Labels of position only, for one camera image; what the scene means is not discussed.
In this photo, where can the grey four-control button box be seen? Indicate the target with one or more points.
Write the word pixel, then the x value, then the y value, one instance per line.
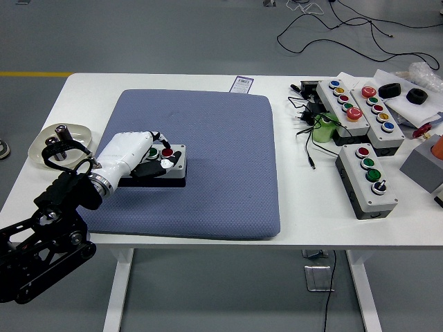
pixel 353 173
pixel 173 174

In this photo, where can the green plastic bottle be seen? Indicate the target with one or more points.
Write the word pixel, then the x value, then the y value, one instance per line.
pixel 323 133

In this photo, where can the red knob tool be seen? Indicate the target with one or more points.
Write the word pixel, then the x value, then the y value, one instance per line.
pixel 420 131

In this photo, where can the white foam sheet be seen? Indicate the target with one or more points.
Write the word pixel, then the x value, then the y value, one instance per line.
pixel 412 110

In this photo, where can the orange cylinder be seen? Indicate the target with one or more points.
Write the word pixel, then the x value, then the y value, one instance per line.
pixel 438 147

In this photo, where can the grey block box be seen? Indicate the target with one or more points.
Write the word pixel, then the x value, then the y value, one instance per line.
pixel 420 169

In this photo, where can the dark metal cylinder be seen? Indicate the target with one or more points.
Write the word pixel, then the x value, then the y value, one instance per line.
pixel 63 133
pixel 52 141

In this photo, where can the blue-grey padded mat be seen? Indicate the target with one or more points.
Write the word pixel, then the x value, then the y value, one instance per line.
pixel 225 166

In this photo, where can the clear bubble wrap bag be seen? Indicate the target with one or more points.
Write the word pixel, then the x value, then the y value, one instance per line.
pixel 427 74

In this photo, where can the five-button box, red mushroom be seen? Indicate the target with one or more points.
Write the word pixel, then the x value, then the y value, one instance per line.
pixel 391 138

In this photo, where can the metal floor plate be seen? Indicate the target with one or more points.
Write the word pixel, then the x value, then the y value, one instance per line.
pixel 316 278

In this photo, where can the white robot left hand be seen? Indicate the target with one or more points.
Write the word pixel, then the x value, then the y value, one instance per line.
pixel 124 148

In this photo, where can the black electronic device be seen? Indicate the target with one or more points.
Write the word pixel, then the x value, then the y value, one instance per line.
pixel 308 88

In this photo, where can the white shallow bowl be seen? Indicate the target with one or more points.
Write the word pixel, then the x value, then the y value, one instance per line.
pixel 36 150

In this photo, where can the metal stand foot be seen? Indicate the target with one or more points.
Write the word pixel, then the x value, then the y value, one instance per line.
pixel 269 2

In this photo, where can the white paper sheet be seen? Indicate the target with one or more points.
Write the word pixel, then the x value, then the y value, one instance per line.
pixel 353 81

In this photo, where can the five-button box, white paper under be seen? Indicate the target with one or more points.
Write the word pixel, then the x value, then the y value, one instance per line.
pixel 328 95

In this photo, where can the purple printed label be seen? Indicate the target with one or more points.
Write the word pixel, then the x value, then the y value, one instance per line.
pixel 242 84

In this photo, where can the white table leg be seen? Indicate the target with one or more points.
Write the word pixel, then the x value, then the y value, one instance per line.
pixel 116 294
pixel 365 294

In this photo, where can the black power adapter plug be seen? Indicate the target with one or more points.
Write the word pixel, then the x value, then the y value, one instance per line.
pixel 315 109

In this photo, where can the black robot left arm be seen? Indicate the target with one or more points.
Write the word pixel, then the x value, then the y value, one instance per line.
pixel 52 242

